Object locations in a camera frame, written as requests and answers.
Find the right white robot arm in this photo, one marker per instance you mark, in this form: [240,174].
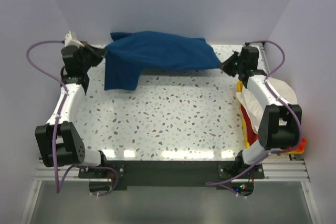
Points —
[280,127]

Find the yellow plastic bin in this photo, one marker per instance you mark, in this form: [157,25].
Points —
[252,111]

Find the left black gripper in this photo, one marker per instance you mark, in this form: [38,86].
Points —
[97,53]

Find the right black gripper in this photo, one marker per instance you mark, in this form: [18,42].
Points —
[225,65]

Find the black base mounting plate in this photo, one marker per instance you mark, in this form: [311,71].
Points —
[121,175]

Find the red t shirt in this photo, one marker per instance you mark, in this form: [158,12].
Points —
[250,136]

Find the white t shirt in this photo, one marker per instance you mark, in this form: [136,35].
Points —
[257,87]

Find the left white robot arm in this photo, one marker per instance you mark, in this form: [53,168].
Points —
[58,140]

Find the blue t shirt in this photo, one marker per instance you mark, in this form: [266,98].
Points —
[130,53]

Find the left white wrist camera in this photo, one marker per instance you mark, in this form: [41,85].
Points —
[72,40]

